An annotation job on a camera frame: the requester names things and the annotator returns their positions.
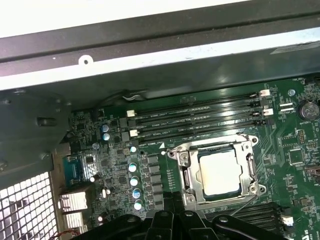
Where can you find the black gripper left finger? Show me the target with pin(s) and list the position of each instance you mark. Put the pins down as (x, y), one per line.
(167, 225)

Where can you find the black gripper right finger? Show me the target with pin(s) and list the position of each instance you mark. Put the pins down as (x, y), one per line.
(185, 225)

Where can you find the silver CPU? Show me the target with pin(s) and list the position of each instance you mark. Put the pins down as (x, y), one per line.
(220, 172)

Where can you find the metal locking lever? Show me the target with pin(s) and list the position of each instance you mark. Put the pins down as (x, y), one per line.
(245, 204)
(243, 136)

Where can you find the metal socket cover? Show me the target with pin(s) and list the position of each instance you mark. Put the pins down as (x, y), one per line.
(193, 160)

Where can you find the black RAM slot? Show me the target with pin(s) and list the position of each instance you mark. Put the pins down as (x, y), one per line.
(200, 122)
(200, 131)
(200, 111)
(250, 207)
(200, 102)
(262, 217)

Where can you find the CPU socket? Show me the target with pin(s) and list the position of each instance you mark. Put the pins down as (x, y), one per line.
(260, 189)

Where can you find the silver capacitor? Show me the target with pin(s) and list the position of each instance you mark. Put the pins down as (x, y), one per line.
(105, 128)
(136, 193)
(134, 180)
(137, 205)
(106, 136)
(132, 167)
(133, 149)

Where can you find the silver rear port housing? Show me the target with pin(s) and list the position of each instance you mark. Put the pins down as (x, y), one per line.
(75, 222)
(73, 201)

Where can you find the green motherboard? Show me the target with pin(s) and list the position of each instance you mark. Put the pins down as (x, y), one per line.
(275, 175)

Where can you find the blue rear port connector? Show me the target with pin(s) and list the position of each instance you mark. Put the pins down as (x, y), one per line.
(77, 171)

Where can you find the round coin battery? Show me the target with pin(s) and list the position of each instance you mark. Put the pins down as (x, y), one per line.
(308, 110)

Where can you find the black PC case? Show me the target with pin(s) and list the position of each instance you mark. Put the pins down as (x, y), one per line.
(150, 30)

